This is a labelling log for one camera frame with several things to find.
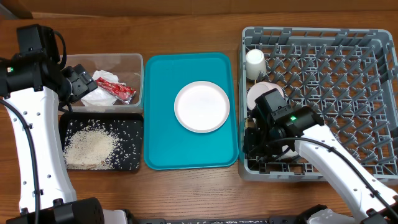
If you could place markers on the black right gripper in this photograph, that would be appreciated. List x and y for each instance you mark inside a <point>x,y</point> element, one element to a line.
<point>251,150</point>

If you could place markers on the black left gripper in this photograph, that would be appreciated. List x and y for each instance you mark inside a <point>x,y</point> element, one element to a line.
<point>82,81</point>

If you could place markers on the white tissue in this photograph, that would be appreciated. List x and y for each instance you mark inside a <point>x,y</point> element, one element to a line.
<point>100,97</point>

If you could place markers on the grey bowl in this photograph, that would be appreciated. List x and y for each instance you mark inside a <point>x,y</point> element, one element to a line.
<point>288,154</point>

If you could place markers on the red snack wrapper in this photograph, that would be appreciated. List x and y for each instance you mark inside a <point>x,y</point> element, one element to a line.
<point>121,91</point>

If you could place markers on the pink shallow bowl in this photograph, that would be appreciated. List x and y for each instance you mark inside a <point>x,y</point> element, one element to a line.
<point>257,90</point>

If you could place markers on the white rice pile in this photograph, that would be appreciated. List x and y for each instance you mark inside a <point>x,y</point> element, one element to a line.
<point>90,147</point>

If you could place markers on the white cup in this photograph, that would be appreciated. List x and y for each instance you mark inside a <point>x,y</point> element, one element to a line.
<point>255,64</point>

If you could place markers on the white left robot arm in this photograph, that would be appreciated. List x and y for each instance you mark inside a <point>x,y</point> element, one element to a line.
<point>32,87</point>

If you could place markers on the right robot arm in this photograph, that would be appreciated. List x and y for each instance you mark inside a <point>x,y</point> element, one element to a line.
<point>305,132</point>

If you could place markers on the clear plastic waste bin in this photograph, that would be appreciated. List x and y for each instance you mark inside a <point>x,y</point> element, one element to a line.
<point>129,68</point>

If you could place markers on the grey dishwasher rack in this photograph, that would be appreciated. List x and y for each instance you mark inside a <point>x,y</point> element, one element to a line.
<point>348,76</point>

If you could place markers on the black plastic tray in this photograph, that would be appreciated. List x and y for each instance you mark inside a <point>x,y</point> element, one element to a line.
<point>133,124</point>

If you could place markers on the pink plate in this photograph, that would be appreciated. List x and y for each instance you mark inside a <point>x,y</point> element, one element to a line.
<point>201,107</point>

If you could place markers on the teal serving tray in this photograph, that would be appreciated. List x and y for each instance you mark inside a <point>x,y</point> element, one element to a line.
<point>167,144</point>

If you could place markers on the black mounting rail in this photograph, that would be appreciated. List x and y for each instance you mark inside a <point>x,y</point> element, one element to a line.
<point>270,220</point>

